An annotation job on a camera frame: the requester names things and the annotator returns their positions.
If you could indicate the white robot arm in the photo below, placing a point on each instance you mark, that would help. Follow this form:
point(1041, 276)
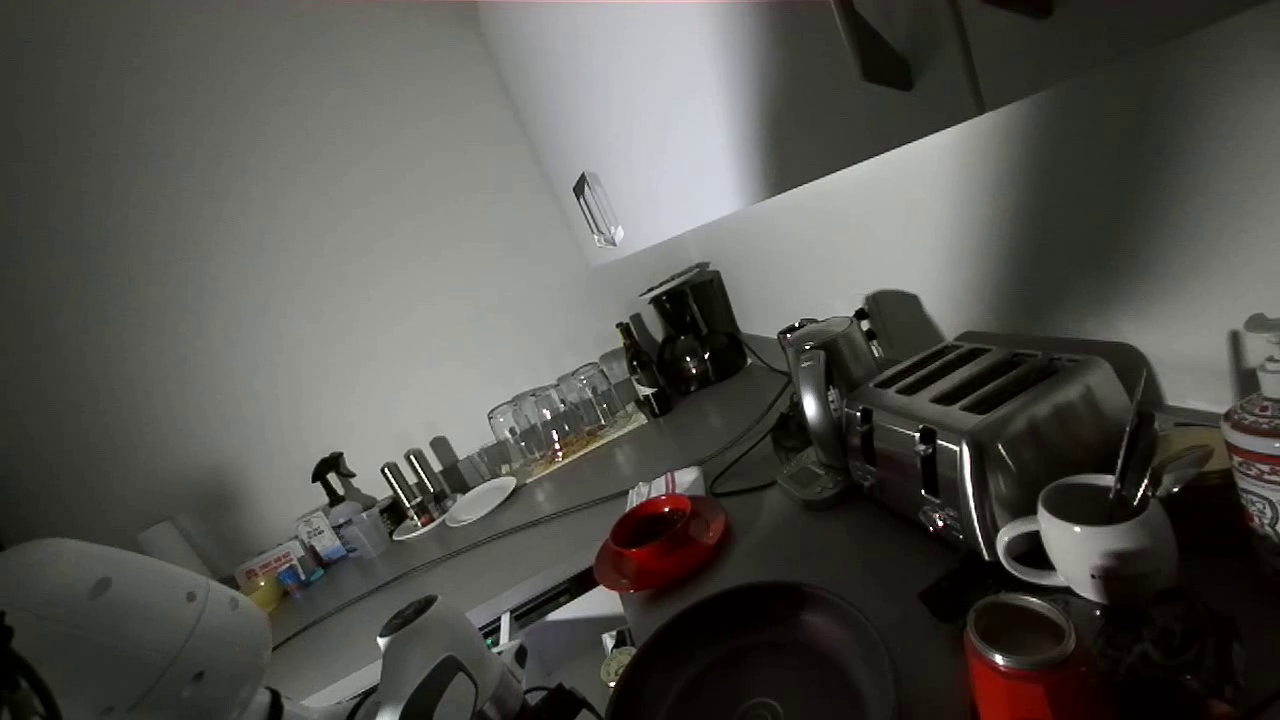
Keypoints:
point(134, 642)

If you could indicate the white open drawer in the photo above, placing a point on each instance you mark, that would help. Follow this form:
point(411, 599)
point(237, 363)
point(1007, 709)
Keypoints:
point(583, 605)

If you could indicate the patterned ceramic jar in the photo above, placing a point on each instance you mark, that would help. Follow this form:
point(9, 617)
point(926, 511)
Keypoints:
point(1257, 461)

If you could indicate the clear drinking glass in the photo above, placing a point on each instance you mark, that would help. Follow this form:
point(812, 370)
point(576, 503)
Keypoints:
point(586, 401)
point(516, 433)
point(623, 384)
point(557, 421)

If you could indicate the black coffee maker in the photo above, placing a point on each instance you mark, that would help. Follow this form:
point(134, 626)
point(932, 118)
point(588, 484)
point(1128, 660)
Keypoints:
point(686, 343)

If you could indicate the red bowl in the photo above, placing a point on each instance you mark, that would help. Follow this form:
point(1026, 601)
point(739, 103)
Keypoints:
point(660, 542)

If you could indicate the silver electric kettle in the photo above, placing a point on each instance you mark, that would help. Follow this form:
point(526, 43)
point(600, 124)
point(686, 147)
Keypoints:
point(825, 384)

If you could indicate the white plate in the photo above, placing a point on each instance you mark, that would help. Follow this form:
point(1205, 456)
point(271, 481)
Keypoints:
point(481, 503)

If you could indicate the metal shaker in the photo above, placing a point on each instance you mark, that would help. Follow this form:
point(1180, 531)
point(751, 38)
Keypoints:
point(451, 465)
point(397, 492)
point(420, 481)

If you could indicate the dark grey rounded container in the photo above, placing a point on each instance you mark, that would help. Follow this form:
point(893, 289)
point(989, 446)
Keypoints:
point(902, 321)

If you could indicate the white cabinet door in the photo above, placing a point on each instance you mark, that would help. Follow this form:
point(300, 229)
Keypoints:
point(1093, 35)
point(854, 132)
point(575, 94)

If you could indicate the dark frying pan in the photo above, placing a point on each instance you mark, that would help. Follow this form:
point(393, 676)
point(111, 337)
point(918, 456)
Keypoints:
point(761, 652)

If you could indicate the clear pump bottle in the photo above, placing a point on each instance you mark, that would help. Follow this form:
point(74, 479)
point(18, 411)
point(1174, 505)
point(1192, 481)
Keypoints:
point(349, 524)

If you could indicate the silver toaster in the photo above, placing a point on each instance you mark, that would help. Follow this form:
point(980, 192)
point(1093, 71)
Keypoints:
point(1000, 427)

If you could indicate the colourful small box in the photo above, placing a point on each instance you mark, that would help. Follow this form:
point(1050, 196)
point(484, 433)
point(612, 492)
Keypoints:
point(282, 572)

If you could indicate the red metal cup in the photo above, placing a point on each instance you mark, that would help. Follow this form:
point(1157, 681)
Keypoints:
point(1023, 666)

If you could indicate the white mug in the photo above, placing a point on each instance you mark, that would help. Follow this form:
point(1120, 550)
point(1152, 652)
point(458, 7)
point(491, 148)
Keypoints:
point(1100, 533)

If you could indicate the metal spoon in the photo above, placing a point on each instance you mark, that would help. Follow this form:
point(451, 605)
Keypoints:
point(1139, 446)
point(1180, 469)

